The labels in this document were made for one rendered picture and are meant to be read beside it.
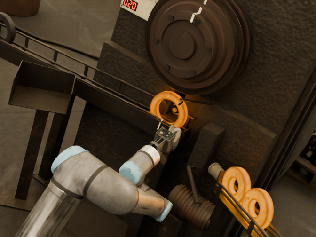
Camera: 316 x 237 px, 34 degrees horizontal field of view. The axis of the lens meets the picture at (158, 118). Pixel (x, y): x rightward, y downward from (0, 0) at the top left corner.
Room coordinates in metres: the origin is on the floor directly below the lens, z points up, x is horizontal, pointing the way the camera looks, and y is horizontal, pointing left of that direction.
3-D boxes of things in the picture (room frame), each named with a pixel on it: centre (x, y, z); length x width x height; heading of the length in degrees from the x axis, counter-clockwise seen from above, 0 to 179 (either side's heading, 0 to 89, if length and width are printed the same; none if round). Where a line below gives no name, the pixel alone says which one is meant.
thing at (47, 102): (2.14, 0.55, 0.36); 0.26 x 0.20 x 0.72; 103
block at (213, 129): (2.10, -0.25, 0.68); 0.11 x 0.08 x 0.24; 158
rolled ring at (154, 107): (2.19, -0.03, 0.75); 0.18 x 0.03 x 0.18; 68
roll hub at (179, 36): (2.09, 0.01, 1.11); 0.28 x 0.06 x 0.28; 68
